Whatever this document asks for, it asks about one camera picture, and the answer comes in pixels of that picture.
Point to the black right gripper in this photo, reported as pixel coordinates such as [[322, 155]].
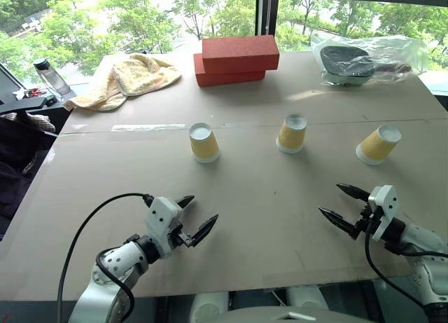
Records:
[[367, 220]]

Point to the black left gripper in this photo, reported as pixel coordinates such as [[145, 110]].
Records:
[[185, 237]]

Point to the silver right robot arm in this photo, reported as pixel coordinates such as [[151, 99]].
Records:
[[425, 246]]

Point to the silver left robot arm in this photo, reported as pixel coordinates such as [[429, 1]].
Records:
[[115, 267]]

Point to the yellow paper cup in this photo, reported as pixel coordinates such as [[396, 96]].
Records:
[[376, 148], [204, 146], [291, 137]]

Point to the white rounded robot part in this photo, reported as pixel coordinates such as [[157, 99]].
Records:
[[210, 307], [308, 300]]

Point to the grey robot torso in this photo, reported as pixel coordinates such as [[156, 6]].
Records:
[[297, 316]]

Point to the red brick block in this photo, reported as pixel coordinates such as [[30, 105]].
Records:
[[217, 78], [241, 55]]

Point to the dark object inside bag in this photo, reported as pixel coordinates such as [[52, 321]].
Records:
[[344, 63]]

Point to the pale yellow towel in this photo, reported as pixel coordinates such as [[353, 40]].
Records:
[[136, 77]]

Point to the clear plastic bag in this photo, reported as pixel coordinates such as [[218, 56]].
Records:
[[395, 56]]

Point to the dark bag beside table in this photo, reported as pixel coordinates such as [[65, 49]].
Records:
[[17, 169]]

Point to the small black desk object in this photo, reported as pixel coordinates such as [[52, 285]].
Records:
[[51, 99]]

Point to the clear water bottle black cap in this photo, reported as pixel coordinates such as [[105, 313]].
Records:
[[54, 77]]

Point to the small red items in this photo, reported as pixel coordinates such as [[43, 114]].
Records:
[[34, 92]]

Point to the black side desk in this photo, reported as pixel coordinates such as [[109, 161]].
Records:
[[21, 107]]

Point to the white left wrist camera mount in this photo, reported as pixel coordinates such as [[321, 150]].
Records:
[[160, 219]]

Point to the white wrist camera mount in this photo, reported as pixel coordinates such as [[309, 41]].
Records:
[[385, 207], [160, 219]]

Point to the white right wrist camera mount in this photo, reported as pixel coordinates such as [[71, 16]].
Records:
[[385, 207]]

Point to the black window frame pillar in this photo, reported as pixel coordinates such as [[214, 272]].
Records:
[[267, 18]]

